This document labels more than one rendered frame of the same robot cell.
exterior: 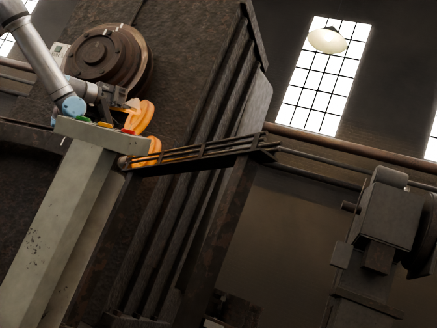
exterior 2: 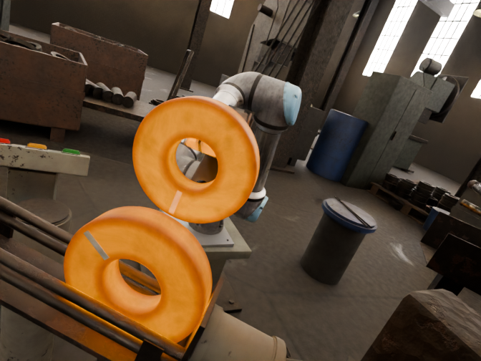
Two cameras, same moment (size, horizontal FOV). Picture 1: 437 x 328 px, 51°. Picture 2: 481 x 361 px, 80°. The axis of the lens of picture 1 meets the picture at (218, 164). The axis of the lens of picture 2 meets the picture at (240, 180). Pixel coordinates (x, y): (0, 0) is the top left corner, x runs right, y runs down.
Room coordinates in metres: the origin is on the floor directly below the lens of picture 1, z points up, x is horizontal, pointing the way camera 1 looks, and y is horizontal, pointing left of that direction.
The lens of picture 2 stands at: (2.03, 0.14, 0.94)
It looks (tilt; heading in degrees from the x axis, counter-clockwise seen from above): 20 degrees down; 129
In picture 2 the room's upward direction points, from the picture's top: 20 degrees clockwise
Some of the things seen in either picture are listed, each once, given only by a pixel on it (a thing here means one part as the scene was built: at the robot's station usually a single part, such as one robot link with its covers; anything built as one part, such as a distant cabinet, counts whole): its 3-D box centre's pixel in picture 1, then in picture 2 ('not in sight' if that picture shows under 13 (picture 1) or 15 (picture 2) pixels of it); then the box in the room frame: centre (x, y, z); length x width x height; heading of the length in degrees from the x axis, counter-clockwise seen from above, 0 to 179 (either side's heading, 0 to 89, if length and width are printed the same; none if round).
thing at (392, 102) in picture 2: not in sight; (376, 135); (0.64, 4.38, 0.75); 0.70 x 0.48 x 1.50; 69
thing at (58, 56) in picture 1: (66, 60); not in sight; (2.37, 0.97, 1.15); 0.26 x 0.02 x 0.18; 69
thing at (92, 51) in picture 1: (95, 55); not in sight; (2.06, 0.73, 1.11); 0.28 x 0.06 x 0.28; 69
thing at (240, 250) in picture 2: not in sight; (202, 230); (1.30, 0.92, 0.28); 0.32 x 0.32 x 0.04; 71
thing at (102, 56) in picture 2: not in sight; (97, 67); (-2.11, 1.69, 0.38); 1.03 x 0.83 x 0.75; 72
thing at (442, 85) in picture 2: not in sight; (415, 115); (-0.09, 8.63, 1.36); 1.37 x 1.17 x 2.71; 149
